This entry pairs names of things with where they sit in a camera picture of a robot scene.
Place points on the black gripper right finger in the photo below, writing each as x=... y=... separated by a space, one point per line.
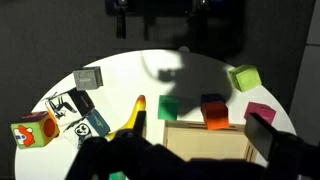
x=261 y=135

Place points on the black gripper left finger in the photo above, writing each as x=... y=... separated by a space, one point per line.
x=140 y=122

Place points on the orange toy block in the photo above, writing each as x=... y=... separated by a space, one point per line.
x=215 y=116

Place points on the yellow toy banana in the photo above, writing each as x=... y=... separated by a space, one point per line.
x=137 y=110

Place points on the pink toy block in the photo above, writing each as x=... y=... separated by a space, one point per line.
x=261 y=113

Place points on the dark green toy block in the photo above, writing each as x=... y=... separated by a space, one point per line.
x=168 y=108

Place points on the lime green toy block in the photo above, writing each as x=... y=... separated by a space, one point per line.
x=245 y=78

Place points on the blue toy block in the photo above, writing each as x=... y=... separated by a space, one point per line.
x=211 y=98

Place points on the grey toy block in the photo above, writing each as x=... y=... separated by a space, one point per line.
x=87 y=79

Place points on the wooden tray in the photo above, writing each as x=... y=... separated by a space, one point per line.
x=203 y=141

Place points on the black white checkered soft cube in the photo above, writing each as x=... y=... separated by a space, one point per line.
x=64 y=108

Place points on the purple black bar clamp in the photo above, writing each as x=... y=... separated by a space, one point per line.
x=120 y=18

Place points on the colourful soft picture cube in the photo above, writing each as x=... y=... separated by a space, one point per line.
x=33 y=131

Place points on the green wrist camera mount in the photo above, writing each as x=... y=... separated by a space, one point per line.
x=117 y=176

